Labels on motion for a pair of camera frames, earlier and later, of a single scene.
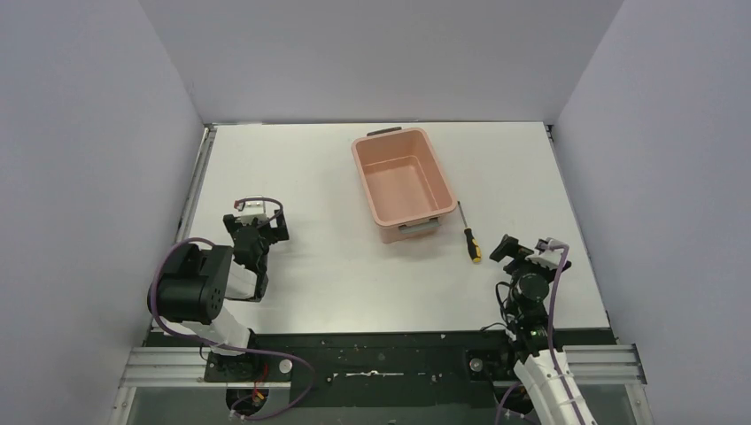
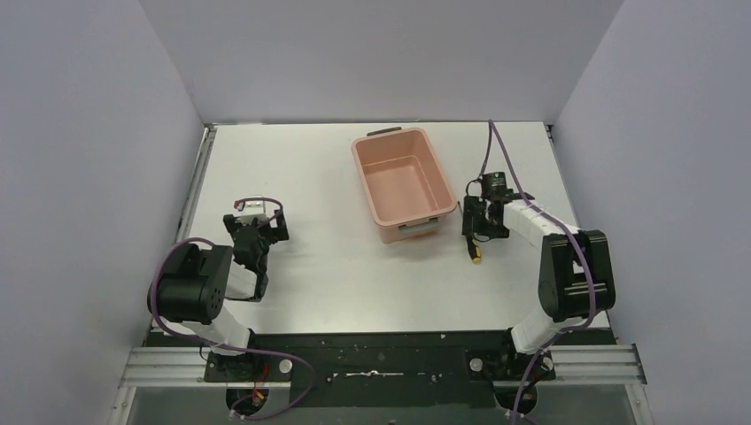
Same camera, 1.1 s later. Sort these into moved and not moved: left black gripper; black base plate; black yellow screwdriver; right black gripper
Moved: right black gripper
Not moved: left black gripper; black yellow screwdriver; black base plate
